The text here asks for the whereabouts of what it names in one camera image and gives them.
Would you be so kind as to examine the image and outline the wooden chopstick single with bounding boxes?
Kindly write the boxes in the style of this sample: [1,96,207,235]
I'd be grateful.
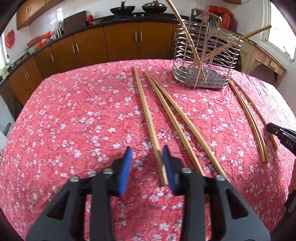
[133,66,168,186]

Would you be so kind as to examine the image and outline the brown lower kitchen cabinets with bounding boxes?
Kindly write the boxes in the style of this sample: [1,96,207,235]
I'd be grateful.
[1,21,178,118]

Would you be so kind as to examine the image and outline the brown kitchen cabinets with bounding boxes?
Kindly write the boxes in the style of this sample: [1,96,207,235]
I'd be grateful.
[1,21,178,118]
[16,0,64,30]

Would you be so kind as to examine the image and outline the brown upper kitchen cabinets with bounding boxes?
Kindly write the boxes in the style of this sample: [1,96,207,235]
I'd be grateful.
[16,0,64,30]

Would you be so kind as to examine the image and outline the wooden chopstick right pair outer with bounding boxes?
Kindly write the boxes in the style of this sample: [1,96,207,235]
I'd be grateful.
[230,78,270,163]

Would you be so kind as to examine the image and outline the cream wooden side table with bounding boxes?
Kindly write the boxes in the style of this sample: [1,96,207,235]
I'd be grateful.
[219,29,286,88]

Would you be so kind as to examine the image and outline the pink floral tablecloth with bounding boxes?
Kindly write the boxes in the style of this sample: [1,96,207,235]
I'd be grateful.
[1,60,295,240]

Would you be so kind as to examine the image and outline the chopstick in holder leaning right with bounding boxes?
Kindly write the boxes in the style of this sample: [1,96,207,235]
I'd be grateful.
[188,24,272,69]

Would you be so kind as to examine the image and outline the red bag and bottles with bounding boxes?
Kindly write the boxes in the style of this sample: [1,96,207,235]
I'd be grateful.
[208,5,236,32]

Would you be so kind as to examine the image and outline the black lidded pot right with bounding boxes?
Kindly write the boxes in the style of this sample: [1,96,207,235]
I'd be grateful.
[142,1,167,14]

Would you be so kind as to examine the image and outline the dark wooden cutting board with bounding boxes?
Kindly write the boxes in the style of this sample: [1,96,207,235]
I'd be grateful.
[63,11,87,34]

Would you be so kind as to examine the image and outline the red sauce bottle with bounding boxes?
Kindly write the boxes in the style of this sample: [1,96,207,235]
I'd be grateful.
[87,12,93,25]

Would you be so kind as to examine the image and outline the black wok left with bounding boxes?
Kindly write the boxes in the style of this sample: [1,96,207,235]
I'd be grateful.
[110,1,135,16]

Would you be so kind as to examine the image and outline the steel wire utensil holder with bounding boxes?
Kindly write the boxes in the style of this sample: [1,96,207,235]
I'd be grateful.
[172,8,241,90]

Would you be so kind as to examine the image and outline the red plastic bag on wall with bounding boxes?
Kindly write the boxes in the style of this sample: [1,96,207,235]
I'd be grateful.
[4,30,16,49]

